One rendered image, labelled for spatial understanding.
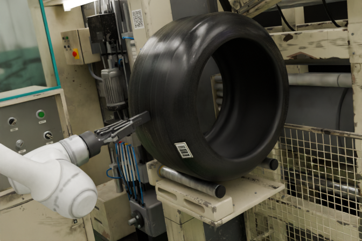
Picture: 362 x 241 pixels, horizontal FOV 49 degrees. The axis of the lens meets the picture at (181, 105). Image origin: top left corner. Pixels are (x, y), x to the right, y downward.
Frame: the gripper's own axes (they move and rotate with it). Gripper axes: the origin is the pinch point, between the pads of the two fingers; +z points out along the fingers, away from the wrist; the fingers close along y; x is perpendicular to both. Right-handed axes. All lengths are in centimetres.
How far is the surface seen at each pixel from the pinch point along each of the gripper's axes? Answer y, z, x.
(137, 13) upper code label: 31, 30, -30
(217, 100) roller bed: 35, 62, 21
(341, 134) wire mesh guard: -29, 62, 30
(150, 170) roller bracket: 23.2, 9.6, 29.0
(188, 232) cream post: 25, 19, 66
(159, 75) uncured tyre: -4.8, 8.5, -11.8
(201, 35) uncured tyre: -11.0, 23.6, -19.8
